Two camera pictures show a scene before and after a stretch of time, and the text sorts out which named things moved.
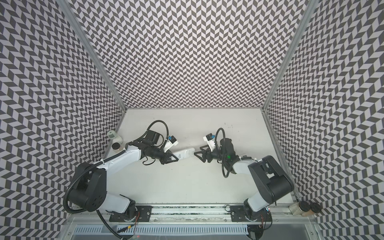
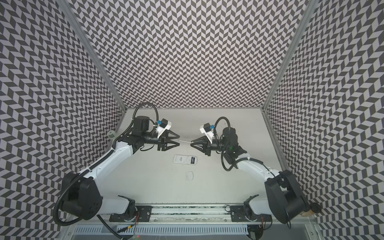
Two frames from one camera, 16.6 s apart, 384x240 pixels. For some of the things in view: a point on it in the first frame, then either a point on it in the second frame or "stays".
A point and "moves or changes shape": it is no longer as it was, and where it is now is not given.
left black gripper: [167, 156] -> [163, 144]
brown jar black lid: [315, 207] stays
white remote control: [184, 154] moves or changes shape
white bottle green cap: [112, 135] stays
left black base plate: [143, 214] stays
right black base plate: [238, 214] stays
